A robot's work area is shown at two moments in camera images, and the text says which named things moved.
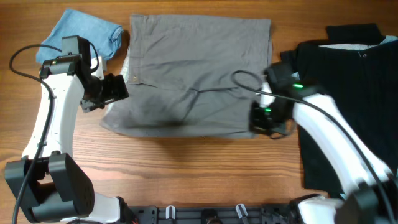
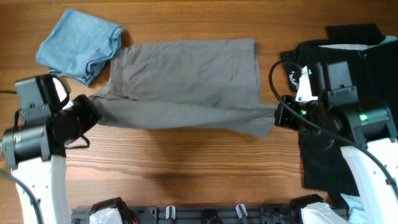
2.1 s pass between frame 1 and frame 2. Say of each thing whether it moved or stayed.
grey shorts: moved
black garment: stayed
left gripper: moved
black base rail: stayed
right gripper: moved
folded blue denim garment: stayed
